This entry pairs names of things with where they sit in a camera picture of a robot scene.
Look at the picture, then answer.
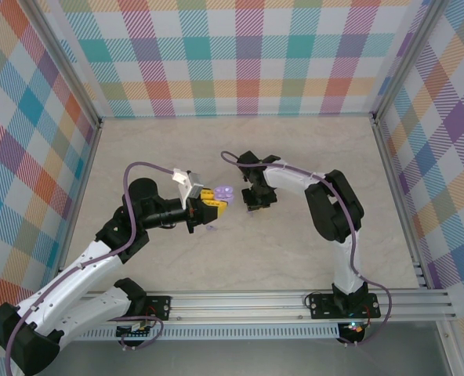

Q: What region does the purple round charging case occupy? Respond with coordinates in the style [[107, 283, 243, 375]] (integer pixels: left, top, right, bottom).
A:
[[213, 184, 236, 204]]

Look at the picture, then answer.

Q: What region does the grey metal shelf panel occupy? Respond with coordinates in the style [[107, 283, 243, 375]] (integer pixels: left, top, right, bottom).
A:
[[31, 338, 452, 376]]

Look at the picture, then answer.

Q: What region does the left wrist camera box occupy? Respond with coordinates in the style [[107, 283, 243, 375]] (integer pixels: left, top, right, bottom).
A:
[[172, 168, 206, 211]]

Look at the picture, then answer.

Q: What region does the aluminium frame side rail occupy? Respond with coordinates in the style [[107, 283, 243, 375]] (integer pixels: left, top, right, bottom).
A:
[[51, 119, 103, 295], [371, 115, 431, 291]]

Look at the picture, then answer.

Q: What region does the aluminium mounting rail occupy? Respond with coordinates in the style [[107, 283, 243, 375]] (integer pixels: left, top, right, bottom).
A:
[[23, 288, 457, 325]]

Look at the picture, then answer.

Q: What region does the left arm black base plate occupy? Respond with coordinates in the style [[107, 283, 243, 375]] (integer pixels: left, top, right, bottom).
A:
[[114, 295, 173, 323]]

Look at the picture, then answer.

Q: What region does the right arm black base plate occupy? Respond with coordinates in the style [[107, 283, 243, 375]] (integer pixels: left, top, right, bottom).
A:
[[307, 293, 382, 320]]

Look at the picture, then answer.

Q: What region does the perforated grey cable tray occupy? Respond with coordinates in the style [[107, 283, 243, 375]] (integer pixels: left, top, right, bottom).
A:
[[67, 327, 342, 342]]

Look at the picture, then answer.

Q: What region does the aluminium frame corner post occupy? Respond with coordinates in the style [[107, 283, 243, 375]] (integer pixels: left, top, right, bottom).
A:
[[27, 0, 103, 130], [371, 0, 437, 122]]

